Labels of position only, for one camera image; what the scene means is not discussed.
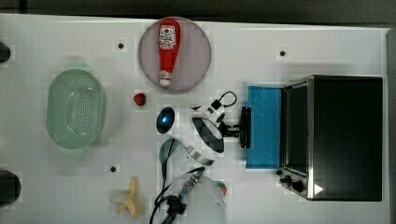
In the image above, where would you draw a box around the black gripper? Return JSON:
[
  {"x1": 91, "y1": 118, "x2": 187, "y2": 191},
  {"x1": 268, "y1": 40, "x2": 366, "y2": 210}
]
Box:
[{"x1": 216, "y1": 113, "x2": 240, "y2": 138}]

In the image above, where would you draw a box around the black steel toaster oven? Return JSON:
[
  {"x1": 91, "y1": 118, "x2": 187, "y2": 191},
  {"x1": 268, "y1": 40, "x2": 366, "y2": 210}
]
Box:
[{"x1": 238, "y1": 74, "x2": 383, "y2": 203}]

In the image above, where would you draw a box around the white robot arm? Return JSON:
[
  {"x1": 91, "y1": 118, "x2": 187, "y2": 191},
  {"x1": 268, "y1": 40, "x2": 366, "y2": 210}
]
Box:
[{"x1": 149, "y1": 105, "x2": 227, "y2": 224}]

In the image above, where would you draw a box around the red strawberry toy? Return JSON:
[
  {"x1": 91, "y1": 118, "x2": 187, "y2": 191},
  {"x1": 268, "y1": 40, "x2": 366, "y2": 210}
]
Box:
[{"x1": 216, "y1": 181, "x2": 227, "y2": 197}]

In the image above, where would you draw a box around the grey round plate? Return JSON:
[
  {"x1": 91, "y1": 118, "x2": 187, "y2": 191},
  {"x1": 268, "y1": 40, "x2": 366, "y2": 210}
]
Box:
[{"x1": 138, "y1": 17, "x2": 211, "y2": 92}]

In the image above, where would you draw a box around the small red tomato toy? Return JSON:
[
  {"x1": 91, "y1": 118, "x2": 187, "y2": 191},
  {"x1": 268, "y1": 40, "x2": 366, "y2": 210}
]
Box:
[{"x1": 133, "y1": 92, "x2": 147, "y2": 106}]

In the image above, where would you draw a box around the red ketchup bottle toy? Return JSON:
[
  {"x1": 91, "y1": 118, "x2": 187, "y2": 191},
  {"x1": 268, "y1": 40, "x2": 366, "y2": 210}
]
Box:
[{"x1": 158, "y1": 18, "x2": 181, "y2": 87}]

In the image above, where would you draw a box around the green plastic colander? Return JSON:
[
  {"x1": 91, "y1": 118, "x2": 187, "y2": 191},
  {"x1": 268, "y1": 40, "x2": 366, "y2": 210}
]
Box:
[{"x1": 46, "y1": 62, "x2": 106, "y2": 156}]

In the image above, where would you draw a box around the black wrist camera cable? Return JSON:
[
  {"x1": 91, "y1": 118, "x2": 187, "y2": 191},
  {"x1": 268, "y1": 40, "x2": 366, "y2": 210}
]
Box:
[{"x1": 206, "y1": 91, "x2": 238, "y2": 114}]

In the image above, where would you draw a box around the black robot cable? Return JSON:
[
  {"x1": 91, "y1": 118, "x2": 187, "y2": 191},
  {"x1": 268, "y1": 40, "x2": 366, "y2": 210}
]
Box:
[{"x1": 148, "y1": 139, "x2": 206, "y2": 224}]

